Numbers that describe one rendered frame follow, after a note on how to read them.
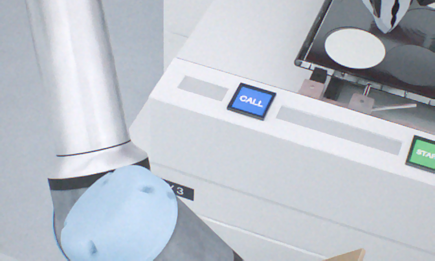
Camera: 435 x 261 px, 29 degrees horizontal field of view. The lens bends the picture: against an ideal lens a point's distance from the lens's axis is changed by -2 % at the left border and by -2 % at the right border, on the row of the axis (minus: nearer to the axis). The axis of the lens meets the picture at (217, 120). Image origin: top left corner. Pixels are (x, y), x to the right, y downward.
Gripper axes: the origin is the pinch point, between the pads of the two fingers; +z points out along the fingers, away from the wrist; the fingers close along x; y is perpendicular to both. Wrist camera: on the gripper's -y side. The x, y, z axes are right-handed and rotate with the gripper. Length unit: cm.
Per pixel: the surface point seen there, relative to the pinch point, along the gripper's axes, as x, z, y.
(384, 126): 11.6, 2.6, -14.2
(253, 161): 28.4, 8.0, -6.4
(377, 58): -1.1, 9.2, 2.8
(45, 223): 48, 96, 65
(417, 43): -9.7, 9.9, 2.9
